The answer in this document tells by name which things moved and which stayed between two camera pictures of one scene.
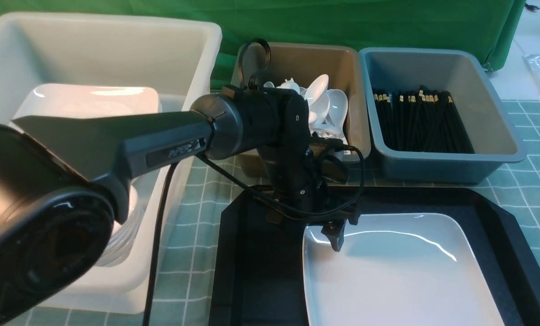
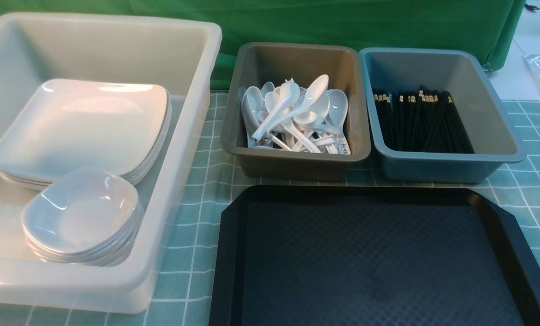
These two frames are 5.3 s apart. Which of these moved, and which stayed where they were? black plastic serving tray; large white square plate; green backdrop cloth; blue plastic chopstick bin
Moved: large white square plate
Stayed: blue plastic chopstick bin; green backdrop cloth; black plastic serving tray
